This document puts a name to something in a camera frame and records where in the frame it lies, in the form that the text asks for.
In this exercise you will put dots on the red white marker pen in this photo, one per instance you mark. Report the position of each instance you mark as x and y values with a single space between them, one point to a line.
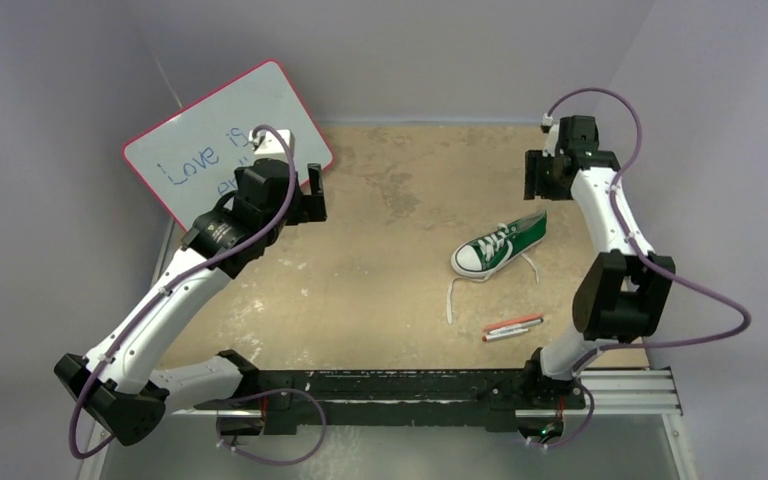
511 330

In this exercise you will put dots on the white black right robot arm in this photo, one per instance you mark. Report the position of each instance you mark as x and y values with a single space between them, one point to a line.
621 297

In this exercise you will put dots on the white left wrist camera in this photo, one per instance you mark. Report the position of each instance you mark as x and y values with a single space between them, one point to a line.
272 145

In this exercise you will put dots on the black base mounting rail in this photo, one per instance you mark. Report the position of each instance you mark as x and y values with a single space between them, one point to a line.
498 400

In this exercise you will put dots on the white shoelace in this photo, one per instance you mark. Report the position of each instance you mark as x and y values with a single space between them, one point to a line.
483 258

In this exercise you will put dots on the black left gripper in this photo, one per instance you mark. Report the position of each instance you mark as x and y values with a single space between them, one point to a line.
301 201

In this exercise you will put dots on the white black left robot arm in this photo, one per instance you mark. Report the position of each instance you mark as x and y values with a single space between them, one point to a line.
118 382

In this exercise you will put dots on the silver aluminium frame rail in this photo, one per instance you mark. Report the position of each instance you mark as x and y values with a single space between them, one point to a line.
622 426

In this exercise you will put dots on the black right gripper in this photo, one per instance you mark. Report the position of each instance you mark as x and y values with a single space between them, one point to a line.
544 175

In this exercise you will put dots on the orange marker pen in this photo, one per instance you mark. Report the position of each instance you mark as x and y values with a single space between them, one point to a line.
513 322

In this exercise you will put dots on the pink framed whiteboard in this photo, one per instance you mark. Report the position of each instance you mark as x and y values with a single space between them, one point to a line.
188 161

